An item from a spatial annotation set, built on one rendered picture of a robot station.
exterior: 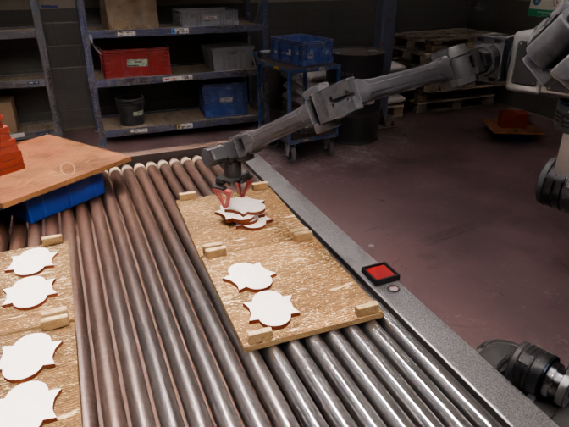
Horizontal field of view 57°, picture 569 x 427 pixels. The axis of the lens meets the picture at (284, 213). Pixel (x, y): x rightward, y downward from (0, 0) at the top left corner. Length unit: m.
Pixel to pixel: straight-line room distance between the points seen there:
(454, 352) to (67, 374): 0.82
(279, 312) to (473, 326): 1.79
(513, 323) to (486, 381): 1.82
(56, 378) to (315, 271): 0.68
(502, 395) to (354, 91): 0.71
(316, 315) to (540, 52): 0.72
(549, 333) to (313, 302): 1.89
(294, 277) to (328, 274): 0.09
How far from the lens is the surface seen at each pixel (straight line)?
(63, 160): 2.06
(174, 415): 1.08
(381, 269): 1.46
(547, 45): 1.01
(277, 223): 1.67
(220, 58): 5.71
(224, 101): 5.83
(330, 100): 1.26
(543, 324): 3.06
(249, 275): 1.38
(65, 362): 1.23
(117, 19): 5.53
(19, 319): 1.39
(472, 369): 1.22
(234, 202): 1.71
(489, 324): 2.96
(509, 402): 1.17
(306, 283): 1.37
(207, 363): 1.17
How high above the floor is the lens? 1.69
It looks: 26 degrees down
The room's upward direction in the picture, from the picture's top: straight up
